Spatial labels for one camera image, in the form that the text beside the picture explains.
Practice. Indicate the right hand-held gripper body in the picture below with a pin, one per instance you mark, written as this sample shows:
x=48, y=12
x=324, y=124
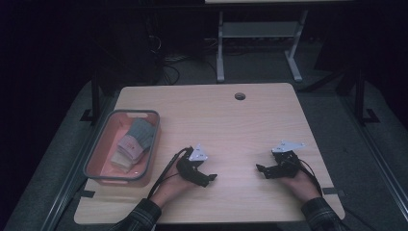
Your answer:
x=285, y=166

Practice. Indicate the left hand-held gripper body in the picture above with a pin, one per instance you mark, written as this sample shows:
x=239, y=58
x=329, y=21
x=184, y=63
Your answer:
x=189, y=170

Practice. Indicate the grey and pink fingerless glove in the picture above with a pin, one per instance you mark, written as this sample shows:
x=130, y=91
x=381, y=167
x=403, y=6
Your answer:
x=138, y=157
x=139, y=133

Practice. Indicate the pink basket with grey rim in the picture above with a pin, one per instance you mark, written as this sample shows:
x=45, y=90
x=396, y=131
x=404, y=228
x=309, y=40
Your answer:
x=106, y=150

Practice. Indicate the person's left hand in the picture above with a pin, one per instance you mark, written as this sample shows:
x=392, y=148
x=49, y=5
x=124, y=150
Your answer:
x=171, y=191

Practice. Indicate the person's right hand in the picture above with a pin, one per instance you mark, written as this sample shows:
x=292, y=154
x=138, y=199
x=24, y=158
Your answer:
x=303, y=187

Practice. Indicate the black tape strip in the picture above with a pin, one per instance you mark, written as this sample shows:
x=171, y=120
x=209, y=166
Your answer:
x=87, y=193
x=335, y=192

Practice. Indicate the white metal stand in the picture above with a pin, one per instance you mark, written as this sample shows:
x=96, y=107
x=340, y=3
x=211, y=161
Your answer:
x=260, y=29

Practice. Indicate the black metal post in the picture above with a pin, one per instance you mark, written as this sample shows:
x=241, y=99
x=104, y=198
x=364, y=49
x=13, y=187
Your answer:
x=95, y=96
x=361, y=96

